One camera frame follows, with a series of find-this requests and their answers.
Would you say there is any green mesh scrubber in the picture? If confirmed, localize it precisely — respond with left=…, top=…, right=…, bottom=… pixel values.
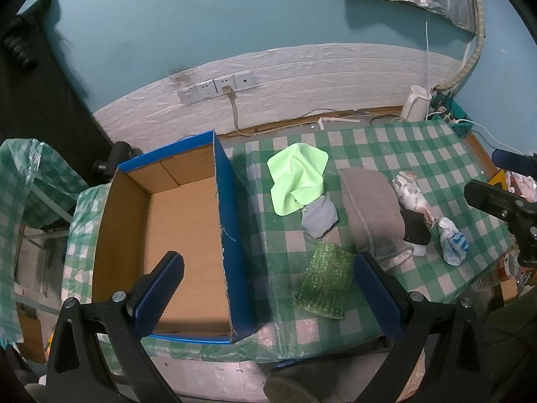
left=294, top=241, right=355, bottom=319

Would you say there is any green plastic basket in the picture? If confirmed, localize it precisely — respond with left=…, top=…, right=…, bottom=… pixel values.
left=430, top=107, right=471, bottom=138

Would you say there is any white and blue sock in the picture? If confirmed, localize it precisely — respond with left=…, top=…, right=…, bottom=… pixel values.
left=437, top=217, right=470, bottom=266

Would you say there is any white kettle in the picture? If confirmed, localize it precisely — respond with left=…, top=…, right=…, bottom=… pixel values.
left=402, top=85, right=433, bottom=123

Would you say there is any light green cloth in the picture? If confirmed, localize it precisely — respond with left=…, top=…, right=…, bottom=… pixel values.
left=267, top=143, right=329, bottom=217

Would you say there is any beige plug with cable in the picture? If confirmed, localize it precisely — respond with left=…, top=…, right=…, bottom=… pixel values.
left=222, top=86, right=243, bottom=134

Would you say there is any green checkered tablecloth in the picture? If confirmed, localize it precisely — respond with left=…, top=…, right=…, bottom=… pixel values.
left=63, top=120, right=519, bottom=364

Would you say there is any green checkered plastic bag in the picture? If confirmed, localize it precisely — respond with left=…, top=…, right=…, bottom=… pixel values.
left=0, top=138, right=90, bottom=345

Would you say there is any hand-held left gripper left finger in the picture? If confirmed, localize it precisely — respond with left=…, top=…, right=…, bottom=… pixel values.
left=45, top=251, right=185, bottom=403

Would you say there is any grey sock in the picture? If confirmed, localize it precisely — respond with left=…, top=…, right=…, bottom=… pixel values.
left=301, top=195, right=338, bottom=239

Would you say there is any blue cardboard box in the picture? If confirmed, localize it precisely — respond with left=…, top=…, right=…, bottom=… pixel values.
left=91, top=129, right=256, bottom=345

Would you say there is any white cable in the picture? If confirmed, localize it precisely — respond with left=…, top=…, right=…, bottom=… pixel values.
left=457, top=118, right=526, bottom=154

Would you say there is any taupe grey cloth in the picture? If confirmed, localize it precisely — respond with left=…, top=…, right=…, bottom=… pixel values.
left=338, top=168, right=414, bottom=267

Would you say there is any clear plastic bottle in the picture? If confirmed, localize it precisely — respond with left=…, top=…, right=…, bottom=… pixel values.
left=474, top=248, right=522, bottom=292

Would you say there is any white patterned cloth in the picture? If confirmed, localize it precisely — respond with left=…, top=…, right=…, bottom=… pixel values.
left=392, top=171, right=437, bottom=229

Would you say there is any black sock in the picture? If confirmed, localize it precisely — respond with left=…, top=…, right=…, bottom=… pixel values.
left=400, top=210, right=431, bottom=246

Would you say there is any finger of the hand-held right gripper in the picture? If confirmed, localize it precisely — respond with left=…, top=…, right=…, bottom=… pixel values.
left=464, top=180, right=537, bottom=220
left=492, top=149, right=537, bottom=175

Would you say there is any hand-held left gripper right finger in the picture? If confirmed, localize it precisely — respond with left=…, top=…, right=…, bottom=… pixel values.
left=353, top=252, right=489, bottom=403

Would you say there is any beige ribbed hose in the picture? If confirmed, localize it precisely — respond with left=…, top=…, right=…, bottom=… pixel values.
left=451, top=0, right=486, bottom=90

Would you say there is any red and white plastic bag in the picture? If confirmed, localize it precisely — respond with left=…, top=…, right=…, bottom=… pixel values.
left=505, top=171, right=537, bottom=202

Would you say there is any white hanging string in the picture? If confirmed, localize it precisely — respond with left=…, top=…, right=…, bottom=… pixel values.
left=425, top=20, right=433, bottom=90

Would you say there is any black bundle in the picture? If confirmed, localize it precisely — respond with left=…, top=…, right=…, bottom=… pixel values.
left=2, top=0, right=63, bottom=69

